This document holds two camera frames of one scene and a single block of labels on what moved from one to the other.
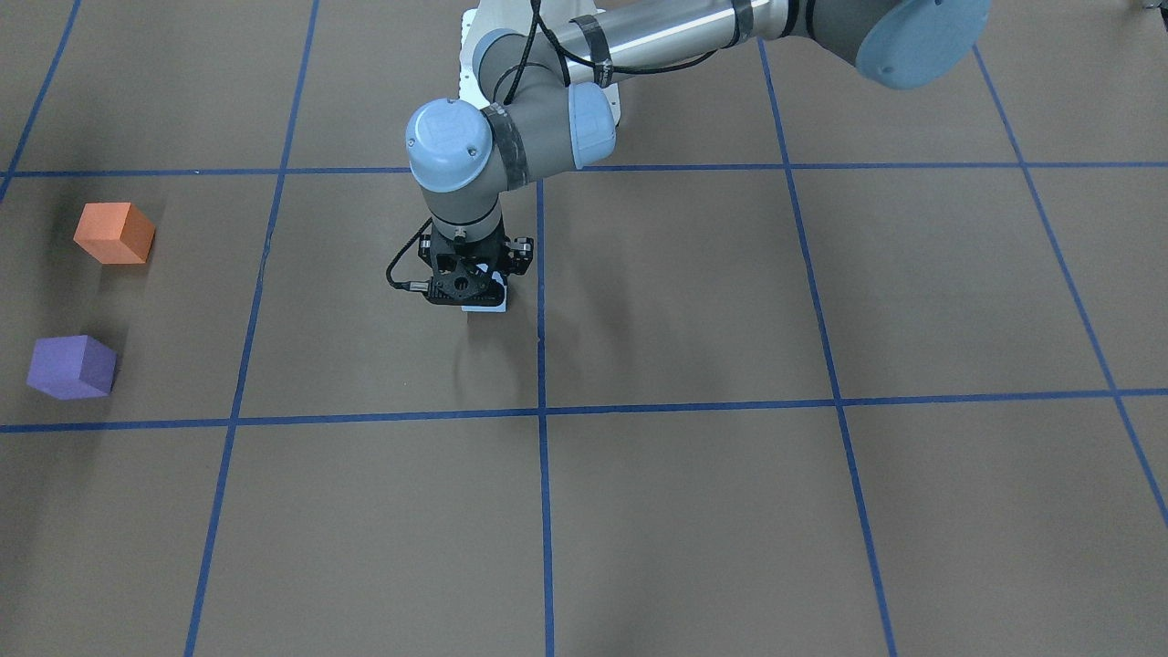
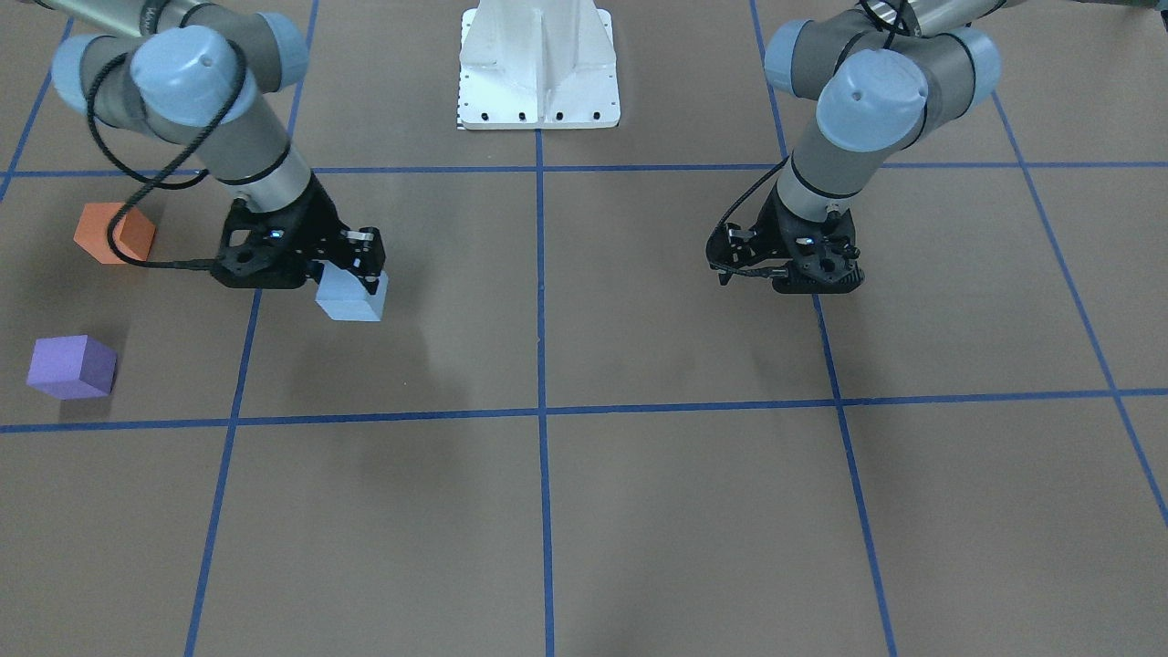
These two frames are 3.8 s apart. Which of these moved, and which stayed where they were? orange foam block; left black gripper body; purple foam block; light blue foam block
Moved: left black gripper body; light blue foam block
Stayed: purple foam block; orange foam block
